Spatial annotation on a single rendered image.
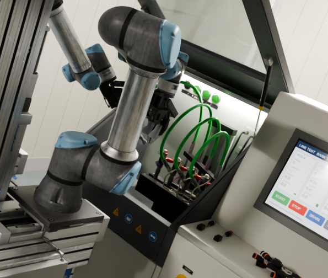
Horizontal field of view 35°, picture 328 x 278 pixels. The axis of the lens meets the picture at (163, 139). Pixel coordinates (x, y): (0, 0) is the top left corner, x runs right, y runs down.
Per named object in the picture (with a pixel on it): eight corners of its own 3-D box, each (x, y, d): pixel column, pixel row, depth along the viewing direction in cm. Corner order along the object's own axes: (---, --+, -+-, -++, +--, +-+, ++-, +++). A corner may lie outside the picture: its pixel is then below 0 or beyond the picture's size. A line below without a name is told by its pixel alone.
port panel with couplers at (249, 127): (219, 179, 241) (245, 118, 234) (223, 178, 244) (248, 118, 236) (242, 192, 234) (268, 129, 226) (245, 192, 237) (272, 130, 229)
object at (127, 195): (57, 186, 234) (66, 155, 230) (64, 186, 238) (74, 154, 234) (154, 262, 200) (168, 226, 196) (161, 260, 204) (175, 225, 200)
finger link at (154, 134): (141, 143, 194) (149, 121, 191) (151, 143, 198) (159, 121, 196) (147, 146, 192) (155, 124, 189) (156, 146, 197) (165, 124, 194)
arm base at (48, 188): (52, 215, 152) (62, 185, 150) (23, 191, 161) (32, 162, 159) (90, 210, 164) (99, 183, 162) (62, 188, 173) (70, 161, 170)
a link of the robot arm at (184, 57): (167, 48, 183) (172, 47, 191) (157, 77, 186) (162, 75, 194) (188, 55, 182) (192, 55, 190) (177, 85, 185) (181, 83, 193)
